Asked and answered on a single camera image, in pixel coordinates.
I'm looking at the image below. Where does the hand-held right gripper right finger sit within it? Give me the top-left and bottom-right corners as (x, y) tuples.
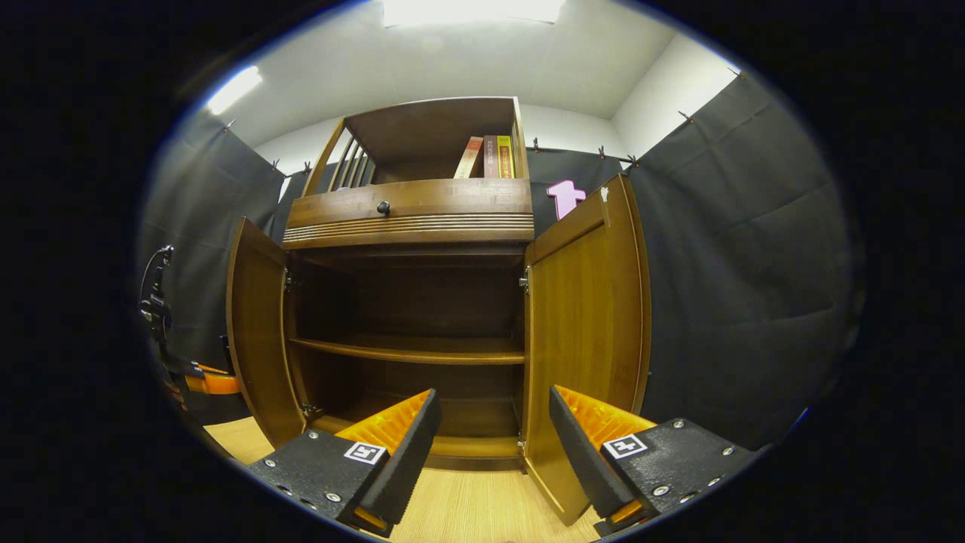
(549, 385), (758, 538)

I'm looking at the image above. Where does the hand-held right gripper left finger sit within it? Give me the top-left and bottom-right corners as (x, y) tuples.
(247, 388), (443, 538)

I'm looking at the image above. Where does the wooden cabinet door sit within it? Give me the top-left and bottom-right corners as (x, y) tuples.
(225, 217), (308, 449)
(522, 174), (653, 526)

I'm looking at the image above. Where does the wooden double-door shoe cabinet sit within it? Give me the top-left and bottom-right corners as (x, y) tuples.
(225, 96), (653, 526)

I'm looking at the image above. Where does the wooden inner shelf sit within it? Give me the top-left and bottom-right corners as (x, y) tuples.
(290, 336), (526, 367)

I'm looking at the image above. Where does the small ceiling light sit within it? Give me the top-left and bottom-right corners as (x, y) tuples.
(205, 66), (265, 115)

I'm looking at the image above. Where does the black backdrop cloth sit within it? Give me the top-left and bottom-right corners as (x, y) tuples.
(136, 72), (860, 453)

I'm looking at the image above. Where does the wooden drawer front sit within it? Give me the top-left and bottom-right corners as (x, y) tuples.
(281, 178), (536, 251)

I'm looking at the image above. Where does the beige book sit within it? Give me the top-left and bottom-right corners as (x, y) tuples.
(453, 137), (485, 179)

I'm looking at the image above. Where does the large ceiling light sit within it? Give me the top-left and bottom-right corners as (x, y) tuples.
(381, 0), (566, 27)

